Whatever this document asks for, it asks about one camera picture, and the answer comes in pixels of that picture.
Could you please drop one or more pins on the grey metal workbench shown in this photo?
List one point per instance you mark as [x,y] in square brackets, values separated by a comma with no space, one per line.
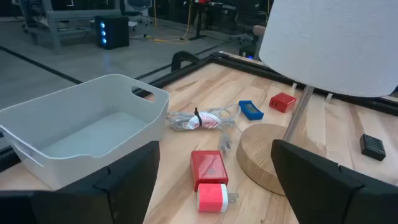
[54,31]

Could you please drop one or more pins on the small red labelled box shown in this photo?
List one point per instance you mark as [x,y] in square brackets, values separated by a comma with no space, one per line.
[281,102]

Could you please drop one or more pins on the black arched bracket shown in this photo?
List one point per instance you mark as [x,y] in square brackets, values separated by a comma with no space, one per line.
[183,55]

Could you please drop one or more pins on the pink white wall charger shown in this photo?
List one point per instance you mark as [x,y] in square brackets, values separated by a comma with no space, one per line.
[211,197]

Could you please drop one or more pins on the white plastic bin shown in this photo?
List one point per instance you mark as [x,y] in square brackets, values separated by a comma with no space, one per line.
[77,102]

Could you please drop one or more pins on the black rectangular box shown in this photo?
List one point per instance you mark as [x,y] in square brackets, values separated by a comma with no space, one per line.
[372,147]

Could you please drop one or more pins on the blue digital timer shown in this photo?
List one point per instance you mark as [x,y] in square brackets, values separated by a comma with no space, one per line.
[250,109]

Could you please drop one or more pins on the black aluminium table frame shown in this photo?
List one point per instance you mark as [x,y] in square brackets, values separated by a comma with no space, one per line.
[248,67]

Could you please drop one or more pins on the black floor stand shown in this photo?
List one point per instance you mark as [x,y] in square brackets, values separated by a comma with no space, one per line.
[201,18]

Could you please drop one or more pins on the white shade wooden base lamp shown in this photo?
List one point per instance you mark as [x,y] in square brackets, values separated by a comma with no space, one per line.
[326,46]

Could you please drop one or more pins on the office chair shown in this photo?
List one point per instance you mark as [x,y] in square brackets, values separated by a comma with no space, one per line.
[138,12]

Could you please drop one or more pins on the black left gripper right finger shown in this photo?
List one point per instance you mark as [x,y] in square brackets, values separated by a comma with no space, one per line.
[335,199]

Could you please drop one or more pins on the black computer tower blue lights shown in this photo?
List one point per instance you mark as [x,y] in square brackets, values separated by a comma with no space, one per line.
[112,32]

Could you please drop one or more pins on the red power adapter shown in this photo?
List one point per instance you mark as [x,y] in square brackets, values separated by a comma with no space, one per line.
[208,168]

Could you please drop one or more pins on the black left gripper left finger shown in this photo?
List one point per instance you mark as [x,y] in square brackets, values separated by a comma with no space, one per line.
[93,205]

